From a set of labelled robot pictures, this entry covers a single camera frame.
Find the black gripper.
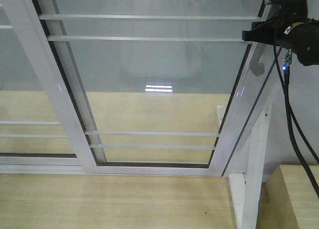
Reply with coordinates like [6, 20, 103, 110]
[242, 0, 313, 46]

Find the grey metal door handle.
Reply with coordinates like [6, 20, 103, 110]
[249, 5, 279, 76]

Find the white sliding glass door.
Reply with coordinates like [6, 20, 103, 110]
[0, 0, 285, 177]

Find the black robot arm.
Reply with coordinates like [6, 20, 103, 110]
[242, 0, 319, 66]

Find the fixed glass door panel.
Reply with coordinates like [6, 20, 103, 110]
[0, 8, 80, 170]

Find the small blue-lit circuit board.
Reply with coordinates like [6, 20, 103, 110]
[282, 49, 293, 73]

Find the white support brace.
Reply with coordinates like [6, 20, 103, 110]
[216, 104, 272, 229]

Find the light wooden box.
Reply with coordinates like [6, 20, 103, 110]
[257, 165, 319, 229]

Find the wooden base platform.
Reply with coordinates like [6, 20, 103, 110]
[0, 91, 236, 229]

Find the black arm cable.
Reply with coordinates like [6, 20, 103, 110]
[273, 43, 319, 200]

